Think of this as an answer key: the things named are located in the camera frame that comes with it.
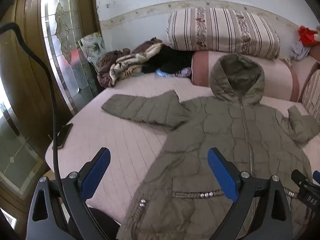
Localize wooden glass-panel door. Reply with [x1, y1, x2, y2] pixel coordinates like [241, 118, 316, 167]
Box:
[0, 0, 102, 240]

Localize olive green hooded jacket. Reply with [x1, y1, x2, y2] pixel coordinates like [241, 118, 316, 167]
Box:
[101, 54, 320, 240]

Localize light blue-grey cloth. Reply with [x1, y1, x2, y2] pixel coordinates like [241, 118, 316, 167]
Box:
[290, 41, 312, 61]

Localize printed plastic bag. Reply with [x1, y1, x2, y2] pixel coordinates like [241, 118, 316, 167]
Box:
[77, 32, 106, 65]

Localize black phone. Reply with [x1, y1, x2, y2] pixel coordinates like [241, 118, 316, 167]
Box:
[57, 123, 74, 148]

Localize red cloth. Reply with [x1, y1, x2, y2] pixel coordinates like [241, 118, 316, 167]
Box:
[298, 26, 320, 47]

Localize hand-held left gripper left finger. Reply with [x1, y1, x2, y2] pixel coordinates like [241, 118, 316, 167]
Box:
[26, 147, 120, 240]

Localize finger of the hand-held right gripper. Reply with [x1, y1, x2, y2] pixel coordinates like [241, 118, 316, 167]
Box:
[291, 169, 320, 209]

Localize pink bolster cushion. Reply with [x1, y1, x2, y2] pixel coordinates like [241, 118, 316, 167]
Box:
[191, 51, 300, 102]

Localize blue plastic bag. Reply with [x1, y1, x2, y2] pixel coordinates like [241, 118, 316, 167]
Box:
[155, 67, 192, 78]

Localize black cable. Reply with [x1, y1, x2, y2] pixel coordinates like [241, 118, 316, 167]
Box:
[0, 22, 69, 214]

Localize striped floral pillow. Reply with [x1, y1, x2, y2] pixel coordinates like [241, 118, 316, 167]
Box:
[301, 69, 320, 123]

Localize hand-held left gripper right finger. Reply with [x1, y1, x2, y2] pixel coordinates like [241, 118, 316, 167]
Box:
[207, 147, 293, 240]

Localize black garment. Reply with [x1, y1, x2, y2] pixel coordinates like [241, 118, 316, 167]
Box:
[142, 46, 194, 75]

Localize pink quilted bed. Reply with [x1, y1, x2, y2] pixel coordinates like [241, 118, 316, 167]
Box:
[45, 55, 320, 240]

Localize brown and beige blanket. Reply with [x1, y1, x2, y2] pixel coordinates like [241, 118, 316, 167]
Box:
[97, 38, 163, 88]

